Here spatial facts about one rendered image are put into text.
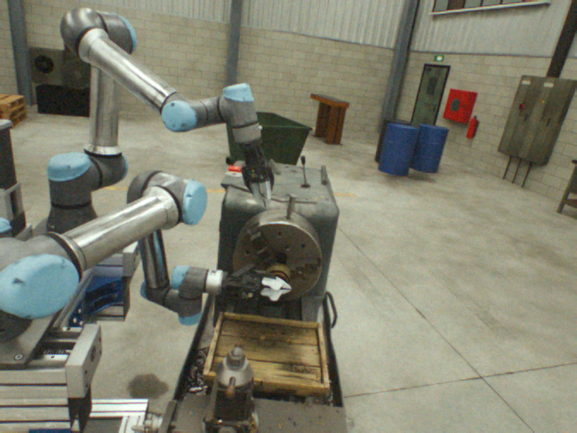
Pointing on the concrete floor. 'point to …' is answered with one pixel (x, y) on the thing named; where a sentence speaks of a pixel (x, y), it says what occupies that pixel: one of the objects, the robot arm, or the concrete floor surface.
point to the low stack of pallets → (10, 111)
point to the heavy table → (330, 118)
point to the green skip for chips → (274, 139)
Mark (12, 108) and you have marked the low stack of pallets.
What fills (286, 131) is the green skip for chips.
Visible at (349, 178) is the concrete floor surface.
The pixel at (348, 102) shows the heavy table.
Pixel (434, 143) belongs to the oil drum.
